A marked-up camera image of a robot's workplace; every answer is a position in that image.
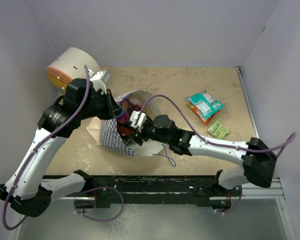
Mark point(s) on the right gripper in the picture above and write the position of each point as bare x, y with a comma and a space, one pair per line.
137, 136

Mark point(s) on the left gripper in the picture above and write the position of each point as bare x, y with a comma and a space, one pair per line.
116, 109

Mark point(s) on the purple snack packet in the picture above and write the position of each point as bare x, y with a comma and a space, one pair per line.
128, 108

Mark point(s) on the checkered paper bag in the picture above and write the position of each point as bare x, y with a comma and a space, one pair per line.
105, 133

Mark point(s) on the orange snack packet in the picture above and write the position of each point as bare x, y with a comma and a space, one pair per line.
205, 120

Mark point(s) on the teal snack packet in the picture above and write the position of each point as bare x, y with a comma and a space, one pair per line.
205, 103

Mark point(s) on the green snack packet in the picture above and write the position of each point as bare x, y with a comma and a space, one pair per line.
218, 131

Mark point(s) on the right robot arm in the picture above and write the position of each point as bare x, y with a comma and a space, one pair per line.
255, 162

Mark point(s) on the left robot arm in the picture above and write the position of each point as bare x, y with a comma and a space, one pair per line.
24, 191

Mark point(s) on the red chips bag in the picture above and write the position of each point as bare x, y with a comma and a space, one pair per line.
125, 130

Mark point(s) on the white cylindrical container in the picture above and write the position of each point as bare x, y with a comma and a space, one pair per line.
70, 65

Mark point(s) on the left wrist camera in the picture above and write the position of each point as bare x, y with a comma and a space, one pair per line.
100, 77

